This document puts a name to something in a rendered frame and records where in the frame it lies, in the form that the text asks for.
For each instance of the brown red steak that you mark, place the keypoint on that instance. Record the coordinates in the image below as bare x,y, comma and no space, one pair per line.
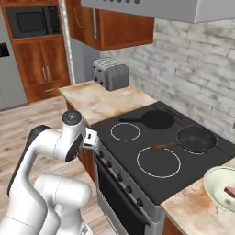
230,191

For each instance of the grey range hood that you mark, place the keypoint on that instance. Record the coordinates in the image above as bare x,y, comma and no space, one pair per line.
159,9

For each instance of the grey toaster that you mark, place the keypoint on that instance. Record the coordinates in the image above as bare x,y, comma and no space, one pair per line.
111,75

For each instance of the black microwave oven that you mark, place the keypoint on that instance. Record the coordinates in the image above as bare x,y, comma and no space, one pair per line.
32,21

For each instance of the brown wooden wall cupboard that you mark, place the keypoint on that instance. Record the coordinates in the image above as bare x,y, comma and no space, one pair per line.
122,29

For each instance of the black frying pan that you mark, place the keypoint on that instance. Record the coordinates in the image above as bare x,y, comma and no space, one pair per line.
157,119

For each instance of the tall brown wooden cupboard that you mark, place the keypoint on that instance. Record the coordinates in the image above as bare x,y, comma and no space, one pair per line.
41,61

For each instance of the black stove knob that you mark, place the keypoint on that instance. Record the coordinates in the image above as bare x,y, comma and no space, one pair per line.
109,164
119,177
101,154
128,189
139,202

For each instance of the pale green bowl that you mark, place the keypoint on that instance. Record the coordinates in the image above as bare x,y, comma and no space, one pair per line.
215,186

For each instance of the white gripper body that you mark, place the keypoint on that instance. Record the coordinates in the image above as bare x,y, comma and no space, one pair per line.
96,142

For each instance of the black hob stove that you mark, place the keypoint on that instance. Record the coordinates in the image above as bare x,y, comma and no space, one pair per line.
159,162

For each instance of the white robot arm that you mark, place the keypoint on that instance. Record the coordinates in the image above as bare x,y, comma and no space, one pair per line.
36,159

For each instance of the grey fridge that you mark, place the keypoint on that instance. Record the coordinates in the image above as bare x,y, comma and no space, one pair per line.
10,82

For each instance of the black oven door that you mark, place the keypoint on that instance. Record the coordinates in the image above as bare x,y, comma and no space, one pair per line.
114,199

